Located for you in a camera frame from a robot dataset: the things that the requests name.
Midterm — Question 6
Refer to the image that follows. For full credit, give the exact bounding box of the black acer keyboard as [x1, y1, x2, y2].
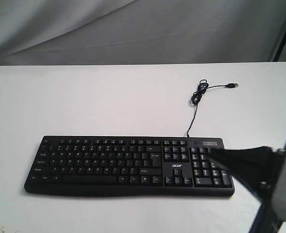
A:
[24, 136, 235, 197]

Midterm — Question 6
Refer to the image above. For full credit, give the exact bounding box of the grey backdrop cloth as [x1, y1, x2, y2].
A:
[0, 0, 286, 66]

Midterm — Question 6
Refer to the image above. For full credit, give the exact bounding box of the black USB cable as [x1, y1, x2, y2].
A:
[186, 79, 239, 137]

